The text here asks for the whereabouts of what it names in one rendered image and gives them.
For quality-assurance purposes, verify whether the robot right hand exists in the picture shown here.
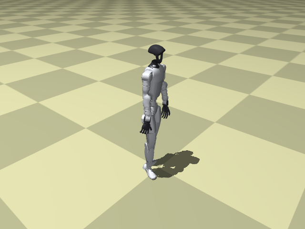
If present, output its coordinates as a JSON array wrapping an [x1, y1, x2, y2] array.
[[140, 117, 152, 134]]

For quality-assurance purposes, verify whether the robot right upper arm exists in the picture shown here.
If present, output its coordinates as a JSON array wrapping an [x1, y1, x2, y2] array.
[[142, 70, 153, 101]]

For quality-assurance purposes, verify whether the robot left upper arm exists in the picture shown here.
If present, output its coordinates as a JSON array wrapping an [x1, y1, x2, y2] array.
[[161, 64, 168, 90]]

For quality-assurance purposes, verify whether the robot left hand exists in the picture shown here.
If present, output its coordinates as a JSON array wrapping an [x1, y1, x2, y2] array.
[[161, 100, 170, 118]]

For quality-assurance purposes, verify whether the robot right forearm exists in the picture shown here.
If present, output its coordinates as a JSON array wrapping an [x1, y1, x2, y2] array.
[[143, 95, 152, 122]]

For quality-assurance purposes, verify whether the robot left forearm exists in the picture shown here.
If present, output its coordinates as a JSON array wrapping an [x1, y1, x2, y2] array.
[[161, 87, 168, 105]]

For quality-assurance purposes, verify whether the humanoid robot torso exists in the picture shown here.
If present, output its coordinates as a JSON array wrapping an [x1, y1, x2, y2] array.
[[144, 64, 164, 115]]

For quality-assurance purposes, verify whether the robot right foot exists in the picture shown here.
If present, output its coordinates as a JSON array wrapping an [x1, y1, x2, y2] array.
[[145, 166, 156, 179]]

